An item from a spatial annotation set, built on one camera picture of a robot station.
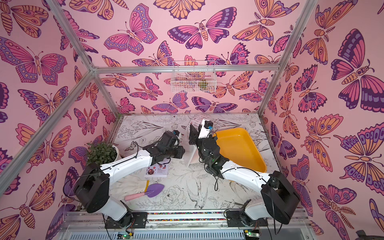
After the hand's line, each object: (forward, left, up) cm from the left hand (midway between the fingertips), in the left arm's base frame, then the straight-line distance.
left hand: (185, 150), depth 86 cm
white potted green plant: (-5, +44, +5) cm, 45 cm away
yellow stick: (-16, +22, -12) cm, 30 cm away
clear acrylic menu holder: (-1, -2, +2) cm, 3 cm away
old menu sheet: (-7, +18, -12) cm, 23 cm away
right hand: (+4, -6, +18) cm, 20 cm away
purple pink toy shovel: (-19, +18, -12) cm, 29 cm away
